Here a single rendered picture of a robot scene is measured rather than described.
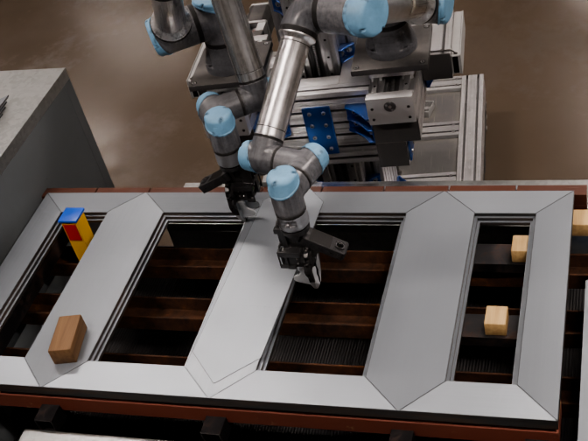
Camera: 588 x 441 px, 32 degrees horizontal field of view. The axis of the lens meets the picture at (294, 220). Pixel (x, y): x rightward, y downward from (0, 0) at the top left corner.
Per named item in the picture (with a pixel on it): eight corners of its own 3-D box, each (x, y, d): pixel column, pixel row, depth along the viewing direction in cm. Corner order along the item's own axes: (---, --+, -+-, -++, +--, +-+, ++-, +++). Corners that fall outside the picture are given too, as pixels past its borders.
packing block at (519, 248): (532, 262, 253) (531, 251, 251) (512, 262, 255) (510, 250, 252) (534, 246, 258) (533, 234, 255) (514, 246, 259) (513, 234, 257)
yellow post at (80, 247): (98, 271, 302) (76, 223, 290) (83, 271, 303) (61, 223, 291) (105, 260, 305) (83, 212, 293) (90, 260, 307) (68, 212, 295)
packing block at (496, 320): (507, 336, 237) (505, 324, 234) (485, 335, 238) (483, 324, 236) (508, 317, 241) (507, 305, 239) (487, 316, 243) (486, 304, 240)
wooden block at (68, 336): (76, 362, 250) (69, 349, 247) (54, 364, 252) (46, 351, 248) (87, 327, 260) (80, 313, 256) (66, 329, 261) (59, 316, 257)
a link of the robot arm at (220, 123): (227, 99, 260) (235, 115, 254) (236, 133, 267) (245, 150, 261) (198, 109, 259) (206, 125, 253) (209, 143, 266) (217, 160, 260)
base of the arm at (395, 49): (368, 36, 302) (363, 6, 296) (419, 31, 298) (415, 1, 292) (363, 63, 291) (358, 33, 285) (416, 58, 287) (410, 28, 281)
